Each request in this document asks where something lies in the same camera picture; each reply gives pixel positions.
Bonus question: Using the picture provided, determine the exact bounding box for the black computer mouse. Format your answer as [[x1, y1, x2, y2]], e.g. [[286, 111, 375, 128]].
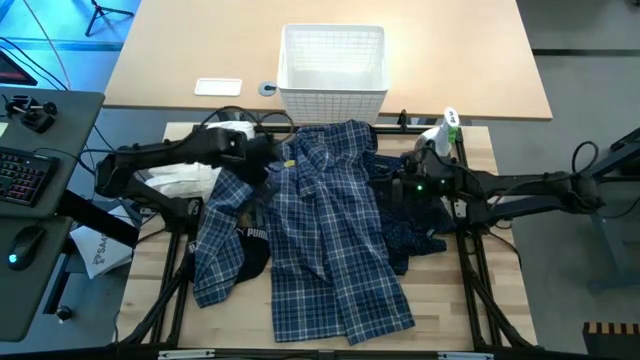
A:
[[5, 224, 47, 273]]

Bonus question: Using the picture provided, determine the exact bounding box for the dark grey desk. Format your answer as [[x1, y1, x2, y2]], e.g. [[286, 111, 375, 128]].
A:
[[0, 87, 107, 344]]

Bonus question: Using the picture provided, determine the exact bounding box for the black metal rig frame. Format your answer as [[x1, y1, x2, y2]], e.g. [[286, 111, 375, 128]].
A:
[[113, 122, 540, 360]]

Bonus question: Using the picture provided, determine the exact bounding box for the white printed bag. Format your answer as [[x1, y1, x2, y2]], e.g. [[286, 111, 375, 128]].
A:
[[69, 205, 136, 280]]

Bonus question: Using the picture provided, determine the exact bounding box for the white plastic laundry basket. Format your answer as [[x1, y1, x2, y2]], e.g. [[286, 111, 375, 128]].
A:
[[276, 23, 390, 125]]

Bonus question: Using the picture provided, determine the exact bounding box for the black tripod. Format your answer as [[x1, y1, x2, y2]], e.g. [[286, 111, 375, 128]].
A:
[[83, 0, 136, 38]]

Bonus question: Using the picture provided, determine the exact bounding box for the navy dotted garment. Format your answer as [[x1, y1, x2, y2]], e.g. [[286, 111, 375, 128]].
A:
[[362, 149, 457, 276]]

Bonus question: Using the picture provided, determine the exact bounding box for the blue plaid shirt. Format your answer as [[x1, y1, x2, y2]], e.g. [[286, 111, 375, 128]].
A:
[[192, 119, 416, 346]]

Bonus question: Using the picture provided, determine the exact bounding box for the black desk clamp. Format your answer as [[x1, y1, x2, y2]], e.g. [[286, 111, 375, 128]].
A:
[[3, 93, 59, 135]]

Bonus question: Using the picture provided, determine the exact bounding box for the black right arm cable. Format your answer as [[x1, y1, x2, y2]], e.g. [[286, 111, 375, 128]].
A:
[[569, 140, 601, 177]]

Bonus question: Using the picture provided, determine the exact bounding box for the cream white garment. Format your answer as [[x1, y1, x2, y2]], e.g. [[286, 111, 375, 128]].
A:
[[144, 120, 257, 201]]

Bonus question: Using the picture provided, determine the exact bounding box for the light wooden desk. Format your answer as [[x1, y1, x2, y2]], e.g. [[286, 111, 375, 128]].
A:
[[102, 0, 554, 122]]

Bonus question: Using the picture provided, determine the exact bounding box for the black keyboard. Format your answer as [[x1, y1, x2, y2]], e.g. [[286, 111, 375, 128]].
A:
[[0, 145, 61, 208]]

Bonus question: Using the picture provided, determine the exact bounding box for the white rectangular cover plate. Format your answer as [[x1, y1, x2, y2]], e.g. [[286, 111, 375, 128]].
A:
[[193, 77, 244, 98]]

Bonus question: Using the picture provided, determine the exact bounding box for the black Puma garment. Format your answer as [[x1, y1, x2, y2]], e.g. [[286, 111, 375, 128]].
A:
[[185, 207, 274, 286]]

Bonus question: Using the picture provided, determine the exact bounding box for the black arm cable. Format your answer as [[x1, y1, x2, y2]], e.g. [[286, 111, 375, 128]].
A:
[[569, 140, 601, 177], [199, 104, 296, 146]]

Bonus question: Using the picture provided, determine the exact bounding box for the grey metal stand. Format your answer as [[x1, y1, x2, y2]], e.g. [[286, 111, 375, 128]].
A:
[[584, 127, 640, 296]]

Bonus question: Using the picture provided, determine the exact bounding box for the white spray bottle green trigger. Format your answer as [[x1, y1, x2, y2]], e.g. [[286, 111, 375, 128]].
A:
[[417, 106, 461, 157]]

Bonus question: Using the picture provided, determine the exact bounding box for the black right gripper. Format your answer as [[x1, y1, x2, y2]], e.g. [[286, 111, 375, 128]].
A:
[[387, 149, 454, 204]]

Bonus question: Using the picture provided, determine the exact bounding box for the orange black striped box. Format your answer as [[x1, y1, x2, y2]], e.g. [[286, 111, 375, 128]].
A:
[[582, 322, 640, 360]]

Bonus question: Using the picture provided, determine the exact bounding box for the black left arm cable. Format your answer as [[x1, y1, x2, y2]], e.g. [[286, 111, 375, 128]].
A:
[[199, 104, 296, 146]]

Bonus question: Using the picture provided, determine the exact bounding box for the silver frame bracket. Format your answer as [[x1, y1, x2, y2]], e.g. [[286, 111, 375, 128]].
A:
[[157, 348, 216, 360], [437, 351, 496, 360]]

